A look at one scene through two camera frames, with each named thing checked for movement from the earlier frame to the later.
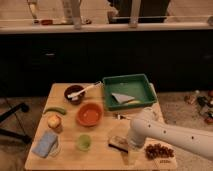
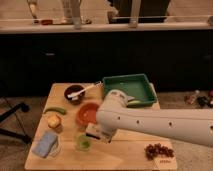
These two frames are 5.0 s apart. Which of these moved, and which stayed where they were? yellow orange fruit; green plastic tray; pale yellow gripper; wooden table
Moved: pale yellow gripper
Stayed: green plastic tray; wooden table; yellow orange fruit
